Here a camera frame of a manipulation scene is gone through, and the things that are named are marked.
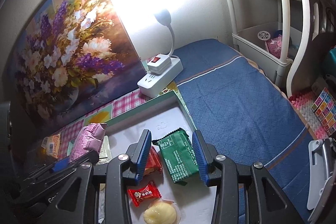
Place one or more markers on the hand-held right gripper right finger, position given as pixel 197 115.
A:
pixel 200 158

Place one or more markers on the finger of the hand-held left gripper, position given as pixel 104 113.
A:
pixel 61 164
pixel 44 180

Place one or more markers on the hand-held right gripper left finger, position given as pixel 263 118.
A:
pixel 140 158

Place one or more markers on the red candy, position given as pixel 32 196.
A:
pixel 152 163
pixel 144 193

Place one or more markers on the green snack packet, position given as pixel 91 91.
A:
pixel 178 158

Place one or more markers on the silver snack wrapper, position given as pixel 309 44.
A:
pixel 105 150

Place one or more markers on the pink snack packet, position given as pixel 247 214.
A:
pixel 89 140

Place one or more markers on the grey box tray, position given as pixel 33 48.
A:
pixel 162 119

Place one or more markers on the yellow jelly cup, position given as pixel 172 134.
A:
pixel 160 213

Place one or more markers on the orange label bun packet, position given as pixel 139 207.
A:
pixel 52 145

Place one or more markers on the blue woven blanket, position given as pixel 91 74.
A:
pixel 236 108

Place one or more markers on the white power strip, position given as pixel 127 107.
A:
pixel 157 85

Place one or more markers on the flower painting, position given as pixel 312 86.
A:
pixel 65 56

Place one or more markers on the pink and white crochet mat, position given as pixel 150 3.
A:
pixel 305 111

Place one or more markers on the white shelf rack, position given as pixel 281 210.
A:
pixel 249 35

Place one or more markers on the pink knitted item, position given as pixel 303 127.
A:
pixel 274 47

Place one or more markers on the colourful tile puzzle board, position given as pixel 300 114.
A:
pixel 325 108

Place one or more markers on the white round strainer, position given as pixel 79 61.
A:
pixel 263 35

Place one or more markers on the white gooseneck lamp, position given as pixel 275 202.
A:
pixel 164 16

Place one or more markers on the teal object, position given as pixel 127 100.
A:
pixel 332 61

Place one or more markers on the white adapter with red switch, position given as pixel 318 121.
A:
pixel 160 65

